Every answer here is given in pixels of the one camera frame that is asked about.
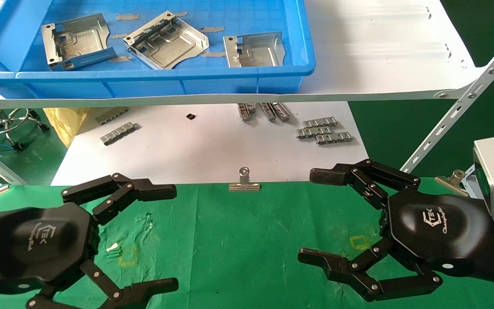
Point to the white shelf board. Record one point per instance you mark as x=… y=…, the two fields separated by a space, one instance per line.
x=380 y=51

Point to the stamped sheet metal part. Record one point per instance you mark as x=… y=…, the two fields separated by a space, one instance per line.
x=174 y=47
x=260 y=53
x=79 y=43

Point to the yellow cloth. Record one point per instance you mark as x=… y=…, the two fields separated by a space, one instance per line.
x=64 y=122

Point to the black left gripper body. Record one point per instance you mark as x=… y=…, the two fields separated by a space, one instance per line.
x=28 y=244

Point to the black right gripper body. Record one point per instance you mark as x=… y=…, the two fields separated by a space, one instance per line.
x=435 y=231

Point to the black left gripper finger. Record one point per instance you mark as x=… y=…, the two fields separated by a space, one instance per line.
x=144 y=191
x=144 y=294

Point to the grey metal connector strip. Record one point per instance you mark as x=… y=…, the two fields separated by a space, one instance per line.
x=320 y=122
x=112 y=116
x=313 y=132
x=282 y=111
x=245 y=111
x=267 y=111
x=118 y=133
x=335 y=138

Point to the green table cloth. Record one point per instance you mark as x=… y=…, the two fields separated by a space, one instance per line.
x=238 y=249

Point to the blue plastic bin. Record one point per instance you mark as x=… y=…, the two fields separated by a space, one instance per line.
x=144 y=81

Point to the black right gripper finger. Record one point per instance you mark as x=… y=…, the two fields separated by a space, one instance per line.
x=332 y=176
x=337 y=266

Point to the white paper sheet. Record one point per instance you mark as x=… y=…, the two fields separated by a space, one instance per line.
x=187 y=150

